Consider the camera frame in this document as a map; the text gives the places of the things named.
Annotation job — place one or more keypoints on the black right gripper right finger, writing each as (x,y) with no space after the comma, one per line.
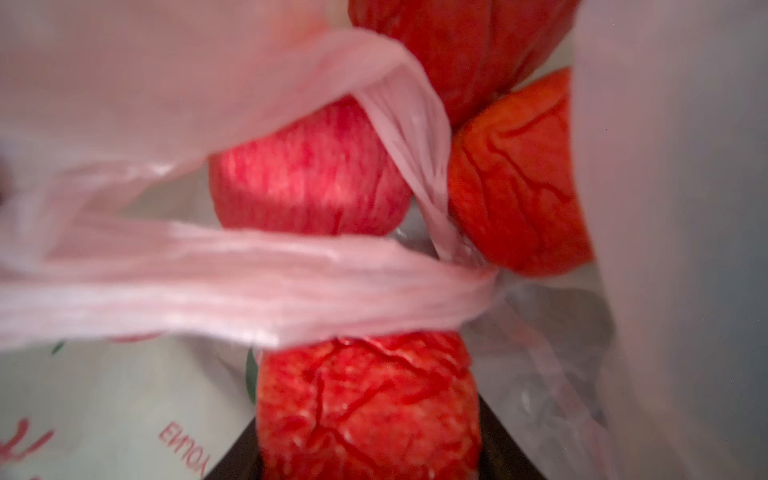
(501,458)

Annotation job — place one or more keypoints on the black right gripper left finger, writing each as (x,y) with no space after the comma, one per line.
(242,461)

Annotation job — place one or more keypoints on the red ball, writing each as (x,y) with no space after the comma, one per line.
(393,407)

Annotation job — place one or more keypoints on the orange-red ball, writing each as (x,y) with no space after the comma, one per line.
(510,182)

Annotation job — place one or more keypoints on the pink-red ball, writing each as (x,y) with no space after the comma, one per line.
(326,174)

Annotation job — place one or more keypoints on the pink knotted plastic bag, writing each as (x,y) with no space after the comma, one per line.
(102,99)

